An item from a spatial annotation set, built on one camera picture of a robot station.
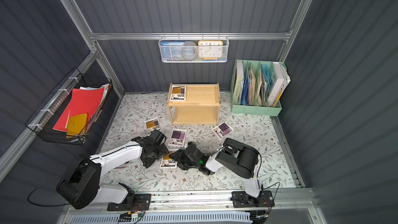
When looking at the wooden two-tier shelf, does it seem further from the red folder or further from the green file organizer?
the red folder

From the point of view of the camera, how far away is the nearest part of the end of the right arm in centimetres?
70

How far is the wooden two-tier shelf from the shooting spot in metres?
0.88
